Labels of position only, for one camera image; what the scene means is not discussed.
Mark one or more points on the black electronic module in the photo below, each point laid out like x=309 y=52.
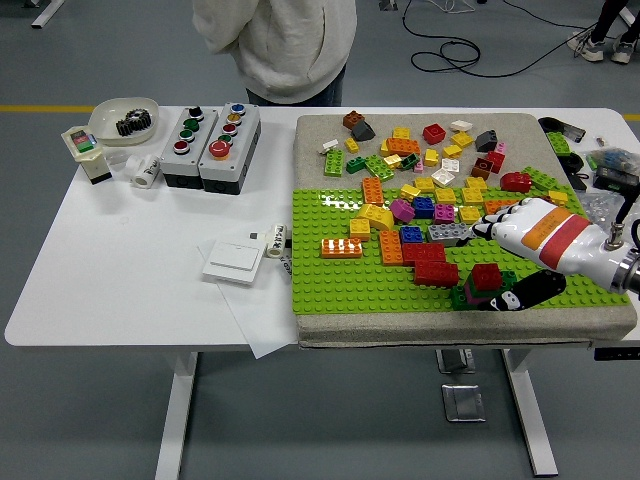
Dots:
x=617 y=180

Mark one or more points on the clear plastic piece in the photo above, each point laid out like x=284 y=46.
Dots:
x=116 y=159

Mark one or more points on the white red-green switch module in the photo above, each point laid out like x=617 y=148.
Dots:
x=82 y=141

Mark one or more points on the white background table leg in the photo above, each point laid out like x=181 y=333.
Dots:
x=47 y=12

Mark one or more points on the dark green hollow brick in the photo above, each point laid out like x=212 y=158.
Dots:
x=409 y=161

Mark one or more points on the red 2x4 brick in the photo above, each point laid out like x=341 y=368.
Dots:
x=436 y=273
x=424 y=253

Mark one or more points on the white slope brick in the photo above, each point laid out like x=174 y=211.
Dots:
x=462 y=125

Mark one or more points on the grey four-button control box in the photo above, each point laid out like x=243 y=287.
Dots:
x=170 y=160

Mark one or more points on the brown hollow brick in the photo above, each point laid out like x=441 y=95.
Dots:
x=482 y=168

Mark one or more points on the blue 2x2 brick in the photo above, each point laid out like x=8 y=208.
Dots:
x=424 y=207
x=412 y=235

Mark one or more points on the lime green toy brick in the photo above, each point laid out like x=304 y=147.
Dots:
x=557 y=143

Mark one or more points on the white hollow brick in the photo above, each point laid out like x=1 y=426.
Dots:
x=443 y=177

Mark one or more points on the small pink brick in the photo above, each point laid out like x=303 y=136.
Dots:
x=500 y=148
x=419 y=167

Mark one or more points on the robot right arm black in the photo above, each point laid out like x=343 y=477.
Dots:
x=627 y=275

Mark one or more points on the yellow toy brick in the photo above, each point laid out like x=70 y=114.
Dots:
x=558 y=196
x=446 y=195
x=393 y=161
x=462 y=139
x=472 y=196
x=411 y=192
x=431 y=158
x=384 y=148
x=470 y=214
x=425 y=184
x=476 y=182
x=452 y=151
x=360 y=229
x=401 y=133

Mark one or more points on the black tape roll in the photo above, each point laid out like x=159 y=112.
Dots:
x=542 y=121

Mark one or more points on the white labelled tube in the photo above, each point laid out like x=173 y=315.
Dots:
x=276 y=240

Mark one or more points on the white wall switch plate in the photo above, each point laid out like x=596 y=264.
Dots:
x=232 y=262

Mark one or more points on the dark green small brick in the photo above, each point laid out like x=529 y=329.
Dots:
x=356 y=165

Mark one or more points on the small yellow brick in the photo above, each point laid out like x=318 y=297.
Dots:
x=352 y=145

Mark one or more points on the green studded baseplate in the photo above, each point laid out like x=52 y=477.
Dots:
x=350 y=285

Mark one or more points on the red curved brick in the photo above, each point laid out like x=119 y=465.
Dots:
x=515 y=182

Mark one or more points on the grey metal floor box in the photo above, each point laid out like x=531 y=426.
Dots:
x=455 y=361

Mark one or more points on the black metal gear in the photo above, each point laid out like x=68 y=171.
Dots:
x=127 y=127
x=137 y=117

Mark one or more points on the white 2x2 plate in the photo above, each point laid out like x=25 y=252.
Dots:
x=451 y=165

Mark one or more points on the clear bag blue parts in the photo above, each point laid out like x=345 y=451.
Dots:
x=612 y=159

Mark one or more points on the person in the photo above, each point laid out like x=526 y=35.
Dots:
x=290 y=40
x=592 y=47

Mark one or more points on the grey background stand foot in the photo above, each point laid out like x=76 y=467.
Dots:
x=387 y=5

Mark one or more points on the brown 2x2 brick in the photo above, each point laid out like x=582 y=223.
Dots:
x=353 y=120
x=542 y=197

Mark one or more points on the metal floor socket plate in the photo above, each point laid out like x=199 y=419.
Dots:
x=462 y=402

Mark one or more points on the small black flat part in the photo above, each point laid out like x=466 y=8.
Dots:
x=579 y=182

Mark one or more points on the white plastic bowl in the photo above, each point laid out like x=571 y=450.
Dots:
x=107 y=117

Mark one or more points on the magenta toy brick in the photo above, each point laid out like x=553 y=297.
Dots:
x=475 y=299

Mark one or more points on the grey 2x4 brick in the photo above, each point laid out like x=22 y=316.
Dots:
x=447 y=235

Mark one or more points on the black table control panel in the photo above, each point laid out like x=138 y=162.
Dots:
x=617 y=354

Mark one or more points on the robot right hand white shell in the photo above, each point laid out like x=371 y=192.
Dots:
x=550 y=235

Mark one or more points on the grey emergency-stop control box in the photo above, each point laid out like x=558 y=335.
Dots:
x=247 y=145

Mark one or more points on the green 2x4 brick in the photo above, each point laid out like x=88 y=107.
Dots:
x=542 y=178
x=507 y=280
x=379 y=168

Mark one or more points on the magenta slope brick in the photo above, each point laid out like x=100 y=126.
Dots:
x=402 y=211

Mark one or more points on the magenta 2x2 brick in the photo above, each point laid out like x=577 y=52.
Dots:
x=444 y=214

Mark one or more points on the yellow arch brick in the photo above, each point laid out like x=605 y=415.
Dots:
x=375 y=216

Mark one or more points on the black glossy rectangular module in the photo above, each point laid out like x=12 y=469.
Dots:
x=574 y=133

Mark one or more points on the red 2x2 brick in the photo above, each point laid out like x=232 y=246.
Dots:
x=434 y=134
x=486 y=276
x=496 y=161

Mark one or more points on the small white flat piece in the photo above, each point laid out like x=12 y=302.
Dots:
x=329 y=146

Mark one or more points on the white paper sheet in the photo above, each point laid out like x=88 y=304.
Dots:
x=255 y=320

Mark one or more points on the small grey square chip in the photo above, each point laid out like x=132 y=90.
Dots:
x=255 y=234

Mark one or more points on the dark grey slope brick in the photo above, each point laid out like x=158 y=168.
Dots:
x=363 y=131
x=486 y=142

